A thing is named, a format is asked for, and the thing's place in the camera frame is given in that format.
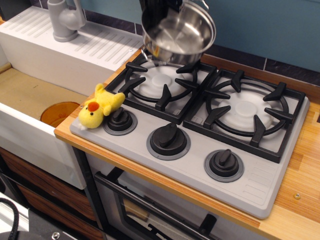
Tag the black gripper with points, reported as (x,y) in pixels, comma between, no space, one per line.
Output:
(158,9)

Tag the stainless steel pan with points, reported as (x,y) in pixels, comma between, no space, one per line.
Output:
(182,37)

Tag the black left stove knob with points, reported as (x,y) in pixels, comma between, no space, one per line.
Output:
(119,123)

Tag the black stove knob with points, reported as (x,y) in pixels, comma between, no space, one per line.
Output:
(224,166)
(119,123)
(168,143)

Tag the black middle stove knob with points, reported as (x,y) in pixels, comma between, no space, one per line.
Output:
(168,143)

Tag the grey toy stove top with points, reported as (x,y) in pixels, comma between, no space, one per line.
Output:
(254,193)

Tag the black right stove knob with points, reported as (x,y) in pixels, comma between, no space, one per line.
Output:
(224,166)

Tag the black left burner grate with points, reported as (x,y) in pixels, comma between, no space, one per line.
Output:
(156,93)

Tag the black burner grate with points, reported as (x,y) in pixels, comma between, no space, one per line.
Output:
(156,93)
(256,116)

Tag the grey toy faucet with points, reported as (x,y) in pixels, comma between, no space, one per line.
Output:
(65,22)

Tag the yellow stuffed duck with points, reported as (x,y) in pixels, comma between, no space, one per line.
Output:
(96,109)

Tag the white toy sink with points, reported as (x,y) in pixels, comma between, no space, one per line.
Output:
(37,72)

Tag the orange plastic plate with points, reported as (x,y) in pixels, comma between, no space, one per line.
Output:
(57,113)

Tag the black right burner grate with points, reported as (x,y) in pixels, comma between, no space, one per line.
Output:
(256,116)

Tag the wooden drawer cabinet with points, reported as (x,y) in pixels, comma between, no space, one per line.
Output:
(58,201)

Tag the oven door with handle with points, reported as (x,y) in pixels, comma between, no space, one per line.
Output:
(111,181)

